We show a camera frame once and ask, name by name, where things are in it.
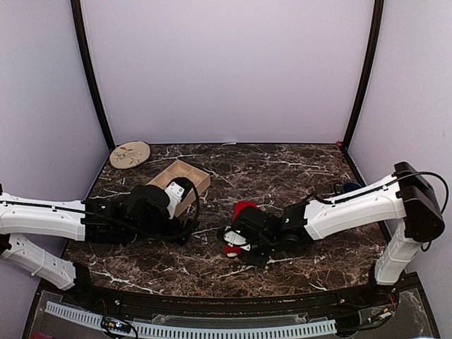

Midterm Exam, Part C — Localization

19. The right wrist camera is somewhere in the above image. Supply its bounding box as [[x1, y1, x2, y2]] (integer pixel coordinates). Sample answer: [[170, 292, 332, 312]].
[[222, 202, 270, 251]]

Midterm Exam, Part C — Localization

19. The wooden compartment tray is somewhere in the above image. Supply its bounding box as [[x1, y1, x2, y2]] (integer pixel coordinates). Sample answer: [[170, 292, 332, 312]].
[[148, 160, 210, 217]]

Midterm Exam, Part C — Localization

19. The white slotted cable duct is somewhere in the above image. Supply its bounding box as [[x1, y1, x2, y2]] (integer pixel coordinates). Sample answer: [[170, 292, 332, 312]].
[[44, 301, 338, 338]]

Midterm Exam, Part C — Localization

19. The small green circuit board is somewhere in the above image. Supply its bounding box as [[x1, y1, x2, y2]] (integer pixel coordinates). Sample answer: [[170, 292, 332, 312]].
[[101, 317, 131, 333]]

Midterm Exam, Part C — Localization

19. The dark blue mug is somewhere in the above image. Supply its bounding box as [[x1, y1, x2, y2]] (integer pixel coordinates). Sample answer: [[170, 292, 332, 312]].
[[333, 182, 362, 195]]

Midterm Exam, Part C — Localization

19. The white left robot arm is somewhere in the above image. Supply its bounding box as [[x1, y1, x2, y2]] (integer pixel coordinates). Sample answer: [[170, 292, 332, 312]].
[[1, 182, 186, 308]]

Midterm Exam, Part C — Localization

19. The black frame post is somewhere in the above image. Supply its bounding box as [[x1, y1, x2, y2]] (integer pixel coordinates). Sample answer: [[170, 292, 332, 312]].
[[70, 0, 116, 151], [342, 0, 385, 153]]

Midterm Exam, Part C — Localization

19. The left black frame post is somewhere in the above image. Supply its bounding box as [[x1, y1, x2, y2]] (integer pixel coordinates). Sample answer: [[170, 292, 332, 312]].
[[70, 0, 116, 151]]

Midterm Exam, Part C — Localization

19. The red patterned sock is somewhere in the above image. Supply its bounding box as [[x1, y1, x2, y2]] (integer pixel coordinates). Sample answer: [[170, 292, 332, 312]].
[[222, 201, 262, 258]]

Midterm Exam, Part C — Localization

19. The black front rail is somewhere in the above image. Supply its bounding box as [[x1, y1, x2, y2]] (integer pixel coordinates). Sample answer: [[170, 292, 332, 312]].
[[35, 271, 421, 319]]

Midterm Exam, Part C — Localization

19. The right black frame post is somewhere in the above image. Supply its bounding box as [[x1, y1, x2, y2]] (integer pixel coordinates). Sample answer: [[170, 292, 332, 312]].
[[342, 0, 385, 153]]

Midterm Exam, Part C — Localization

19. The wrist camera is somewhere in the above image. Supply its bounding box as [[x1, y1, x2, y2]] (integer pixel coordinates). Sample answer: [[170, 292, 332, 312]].
[[222, 202, 270, 251], [124, 184, 198, 220]]

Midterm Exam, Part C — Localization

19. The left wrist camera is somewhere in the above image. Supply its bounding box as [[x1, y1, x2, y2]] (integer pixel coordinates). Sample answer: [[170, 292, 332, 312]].
[[124, 184, 198, 220]]

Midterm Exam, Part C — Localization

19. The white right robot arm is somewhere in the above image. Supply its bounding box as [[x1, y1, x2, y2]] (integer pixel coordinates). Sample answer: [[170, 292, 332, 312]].
[[223, 162, 445, 307]]

